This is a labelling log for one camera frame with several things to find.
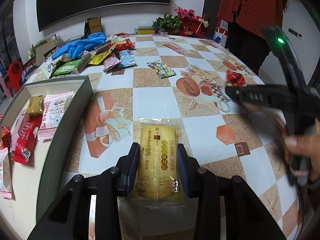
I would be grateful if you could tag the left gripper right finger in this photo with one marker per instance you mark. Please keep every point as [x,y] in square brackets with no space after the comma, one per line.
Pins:
[246,215]

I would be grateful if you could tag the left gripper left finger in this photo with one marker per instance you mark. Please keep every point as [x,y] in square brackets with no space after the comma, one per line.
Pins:
[67,217]

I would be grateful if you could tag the red long snack packet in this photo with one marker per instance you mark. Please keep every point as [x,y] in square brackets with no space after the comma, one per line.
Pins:
[26,140]

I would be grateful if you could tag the yellow biscuit packet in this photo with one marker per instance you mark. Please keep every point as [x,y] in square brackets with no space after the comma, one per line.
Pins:
[158,184]

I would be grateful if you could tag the red candy packet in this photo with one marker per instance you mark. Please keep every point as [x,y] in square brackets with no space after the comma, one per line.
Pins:
[5,137]

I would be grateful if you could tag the pink cranberry snack packet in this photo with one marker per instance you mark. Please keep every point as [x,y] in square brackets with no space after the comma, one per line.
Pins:
[54,108]

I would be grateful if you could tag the gold snack packet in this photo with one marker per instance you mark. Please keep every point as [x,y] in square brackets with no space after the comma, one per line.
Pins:
[35,105]

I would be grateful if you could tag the person's right hand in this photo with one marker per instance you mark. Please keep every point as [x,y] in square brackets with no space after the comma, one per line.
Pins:
[304,145]

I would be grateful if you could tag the grey cardboard box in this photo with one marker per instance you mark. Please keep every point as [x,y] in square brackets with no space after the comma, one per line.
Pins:
[36,182]

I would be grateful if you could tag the white red gift bag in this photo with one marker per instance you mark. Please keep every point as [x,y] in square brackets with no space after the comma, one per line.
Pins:
[220,36]

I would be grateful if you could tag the person in red top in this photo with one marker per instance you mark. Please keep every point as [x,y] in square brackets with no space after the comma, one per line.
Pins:
[245,20]

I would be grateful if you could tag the pink artificial flowers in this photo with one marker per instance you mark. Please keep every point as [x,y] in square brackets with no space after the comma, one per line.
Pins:
[191,25]

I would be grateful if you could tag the small floral candy packet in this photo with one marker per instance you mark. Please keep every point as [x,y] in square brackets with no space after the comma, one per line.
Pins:
[162,69]

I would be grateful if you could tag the green potted plant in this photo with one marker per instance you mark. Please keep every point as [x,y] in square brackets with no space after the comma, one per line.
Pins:
[168,23]

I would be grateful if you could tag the green snack packet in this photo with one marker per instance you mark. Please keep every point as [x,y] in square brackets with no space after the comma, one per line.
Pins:
[67,67]

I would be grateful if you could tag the red plastic stool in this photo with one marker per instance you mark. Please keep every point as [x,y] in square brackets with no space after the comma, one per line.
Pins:
[15,74]

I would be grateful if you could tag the pink small snack packet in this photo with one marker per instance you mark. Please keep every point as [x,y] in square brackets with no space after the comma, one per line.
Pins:
[110,63]

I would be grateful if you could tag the yellow snack packet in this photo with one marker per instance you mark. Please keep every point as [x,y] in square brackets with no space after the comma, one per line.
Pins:
[98,59]

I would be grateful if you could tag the light blue snack packet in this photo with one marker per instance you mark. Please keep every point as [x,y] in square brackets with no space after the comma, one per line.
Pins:
[126,60]

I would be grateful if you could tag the blue rubber gloves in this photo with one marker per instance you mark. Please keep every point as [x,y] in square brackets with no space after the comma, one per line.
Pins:
[76,48]

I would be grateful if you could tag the yellow green tin box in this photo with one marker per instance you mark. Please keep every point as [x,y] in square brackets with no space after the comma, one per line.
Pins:
[146,30]

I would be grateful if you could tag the red peanut snack packet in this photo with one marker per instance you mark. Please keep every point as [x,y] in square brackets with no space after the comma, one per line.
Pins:
[125,44]

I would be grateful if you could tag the black yellow gift bag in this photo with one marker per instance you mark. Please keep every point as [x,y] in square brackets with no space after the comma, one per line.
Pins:
[92,25]

